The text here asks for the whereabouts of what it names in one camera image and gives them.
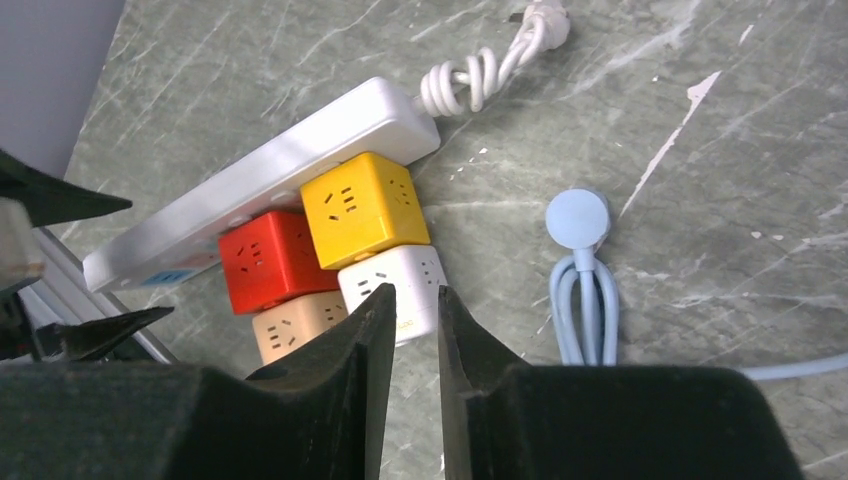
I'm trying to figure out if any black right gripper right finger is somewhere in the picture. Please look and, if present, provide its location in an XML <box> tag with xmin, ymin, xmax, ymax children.
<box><xmin>438</xmin><ymin>286</ymin><xmax>802</xmax><ymax>479</ymax></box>

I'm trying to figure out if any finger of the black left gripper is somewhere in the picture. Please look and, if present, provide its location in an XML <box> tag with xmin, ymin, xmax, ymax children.
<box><xmin>1</xmin><ymin>150</ymin><xmax>133</xmax><ymax>227</ymax></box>
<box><xmin>34</xmin><ymin>307</ymin><xmax>174</xmax><ymax>363</ymax></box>

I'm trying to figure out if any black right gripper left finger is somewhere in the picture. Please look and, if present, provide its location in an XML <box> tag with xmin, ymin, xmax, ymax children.
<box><xmin>1</xmin><ymin>284</ymin><xmax>396</xmax><ymax>479</ymax></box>

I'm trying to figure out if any light blue round plug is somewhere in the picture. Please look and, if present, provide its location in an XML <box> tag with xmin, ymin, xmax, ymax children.
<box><xmin>545</xmin><ymin>188</ymin><xmax>612</xmax><ymax>251</ymax></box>

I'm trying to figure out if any white power strip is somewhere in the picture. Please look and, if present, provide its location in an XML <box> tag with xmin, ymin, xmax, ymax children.
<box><xmin>83</xmin><ymin>77</ymin><xmax>441</xmax><ymax>293</ymax></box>

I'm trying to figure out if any beige cube socket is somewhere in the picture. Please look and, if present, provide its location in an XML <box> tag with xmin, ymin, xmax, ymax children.
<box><xmin>252</xmin><ymin>290</ymin><xmax>348</xmax><ymax>365</ymax></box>

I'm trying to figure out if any red cube socket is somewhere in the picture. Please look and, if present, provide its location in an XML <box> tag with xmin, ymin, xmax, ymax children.
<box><xmin>218</xmin><ymin>211</ymin><xmax>338</xmax><ymax>315</ymax></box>

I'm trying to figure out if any white cube socket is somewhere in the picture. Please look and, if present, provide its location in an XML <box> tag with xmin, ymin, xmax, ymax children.
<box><xmin>338</xmin><ymin>245</ymin><xmax>447</xmax><ymax>346</ymax></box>

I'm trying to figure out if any yellow cube socket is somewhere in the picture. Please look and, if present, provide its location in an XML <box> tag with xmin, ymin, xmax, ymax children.
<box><xmin>300</xmin><ymin>152</ymin><xmax>431</xmax><ymax>270</ymax></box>

